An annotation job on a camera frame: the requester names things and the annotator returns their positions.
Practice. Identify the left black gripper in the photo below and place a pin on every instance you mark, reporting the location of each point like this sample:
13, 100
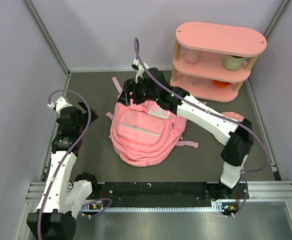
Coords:
83, 116

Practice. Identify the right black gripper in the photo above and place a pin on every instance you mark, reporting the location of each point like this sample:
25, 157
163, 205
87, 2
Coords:
130, 86

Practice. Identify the pink student backpack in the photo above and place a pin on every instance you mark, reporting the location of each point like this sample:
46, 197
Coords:
144, 135

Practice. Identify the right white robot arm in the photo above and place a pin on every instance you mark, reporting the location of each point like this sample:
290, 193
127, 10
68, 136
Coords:
234, 135

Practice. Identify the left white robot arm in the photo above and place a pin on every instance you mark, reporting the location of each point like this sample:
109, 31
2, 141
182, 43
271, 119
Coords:
55, 215

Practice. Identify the clear glass on shelf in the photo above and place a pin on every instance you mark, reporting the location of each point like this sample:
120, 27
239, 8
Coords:
194, 80

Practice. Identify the pink cup on shelf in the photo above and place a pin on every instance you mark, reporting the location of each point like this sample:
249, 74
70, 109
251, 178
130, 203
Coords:
192, 56

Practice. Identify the pink three-tier shelf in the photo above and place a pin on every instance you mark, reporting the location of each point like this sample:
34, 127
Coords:
213, 39

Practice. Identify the orange bowl on shelf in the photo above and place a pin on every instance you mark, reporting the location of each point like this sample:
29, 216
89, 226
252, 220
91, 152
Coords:
222, 84

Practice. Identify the pink white floral plate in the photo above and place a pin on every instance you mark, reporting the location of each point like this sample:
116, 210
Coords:
233, 115

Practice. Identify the green mug on shelf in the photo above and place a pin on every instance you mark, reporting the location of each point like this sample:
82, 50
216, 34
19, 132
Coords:
231, 62

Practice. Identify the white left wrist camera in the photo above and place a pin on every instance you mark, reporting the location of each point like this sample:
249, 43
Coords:
59, 104

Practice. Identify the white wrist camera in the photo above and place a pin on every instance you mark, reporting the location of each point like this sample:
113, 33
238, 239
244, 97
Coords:
138, 68
59, 104

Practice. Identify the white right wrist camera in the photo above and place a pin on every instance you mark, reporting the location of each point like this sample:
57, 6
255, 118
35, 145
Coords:
138, 68

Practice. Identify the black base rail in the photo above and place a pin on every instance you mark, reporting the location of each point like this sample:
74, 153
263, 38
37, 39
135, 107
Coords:
165, 194

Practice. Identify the grey slotted cable duct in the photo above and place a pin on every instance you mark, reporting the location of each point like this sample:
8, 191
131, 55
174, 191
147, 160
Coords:
215, 206

